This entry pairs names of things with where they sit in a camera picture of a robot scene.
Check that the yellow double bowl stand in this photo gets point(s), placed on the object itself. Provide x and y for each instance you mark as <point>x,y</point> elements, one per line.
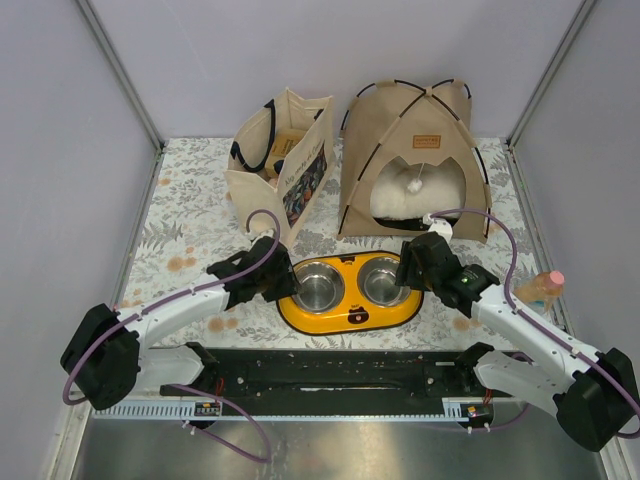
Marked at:
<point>354,313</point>

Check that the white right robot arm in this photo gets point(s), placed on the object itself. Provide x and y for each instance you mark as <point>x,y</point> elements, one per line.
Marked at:
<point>592,394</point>

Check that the cream canvas tote bag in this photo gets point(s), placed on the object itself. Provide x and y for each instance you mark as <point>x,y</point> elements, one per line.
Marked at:
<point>291,195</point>

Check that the stainless steel pet bowl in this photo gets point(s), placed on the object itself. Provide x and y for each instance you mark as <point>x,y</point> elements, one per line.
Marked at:
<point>320,287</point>

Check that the white slotted cable duct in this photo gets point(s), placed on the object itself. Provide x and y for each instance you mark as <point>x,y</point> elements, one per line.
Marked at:
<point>314,406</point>

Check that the brown cardboard box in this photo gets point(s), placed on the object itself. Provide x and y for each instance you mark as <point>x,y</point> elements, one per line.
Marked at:
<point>285,141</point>

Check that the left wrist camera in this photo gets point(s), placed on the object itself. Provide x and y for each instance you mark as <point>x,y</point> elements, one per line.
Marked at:
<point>272,233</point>

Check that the black tent pole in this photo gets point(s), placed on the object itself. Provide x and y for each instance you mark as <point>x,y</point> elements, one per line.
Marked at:
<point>452,99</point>
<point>386,120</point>

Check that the pink capped bottle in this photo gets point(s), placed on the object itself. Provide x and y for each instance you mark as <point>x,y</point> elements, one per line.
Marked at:
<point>542,291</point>

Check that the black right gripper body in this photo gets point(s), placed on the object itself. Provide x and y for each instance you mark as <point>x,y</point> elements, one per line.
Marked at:
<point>415,278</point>

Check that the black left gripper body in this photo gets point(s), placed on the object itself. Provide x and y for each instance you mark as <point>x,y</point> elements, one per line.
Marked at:
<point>280,284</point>

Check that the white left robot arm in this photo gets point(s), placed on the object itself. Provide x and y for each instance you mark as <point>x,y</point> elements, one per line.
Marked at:
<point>116,353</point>

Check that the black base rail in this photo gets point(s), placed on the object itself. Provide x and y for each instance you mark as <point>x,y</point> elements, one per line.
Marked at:
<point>281,374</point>

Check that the beige pet tent fabric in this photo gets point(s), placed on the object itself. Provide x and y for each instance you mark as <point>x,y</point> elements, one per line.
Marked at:
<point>355,218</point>

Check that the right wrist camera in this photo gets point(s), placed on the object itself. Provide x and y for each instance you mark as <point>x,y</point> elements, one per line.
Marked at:
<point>439,226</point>

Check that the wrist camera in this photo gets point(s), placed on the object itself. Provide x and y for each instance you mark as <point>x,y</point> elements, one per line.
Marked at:
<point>272,233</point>
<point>439,226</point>

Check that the white pompom toy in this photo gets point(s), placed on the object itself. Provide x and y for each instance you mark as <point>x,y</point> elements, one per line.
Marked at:
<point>415,183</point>

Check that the white fluffy cushion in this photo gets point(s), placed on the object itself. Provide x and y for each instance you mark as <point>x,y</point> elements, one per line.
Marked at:
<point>444,188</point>

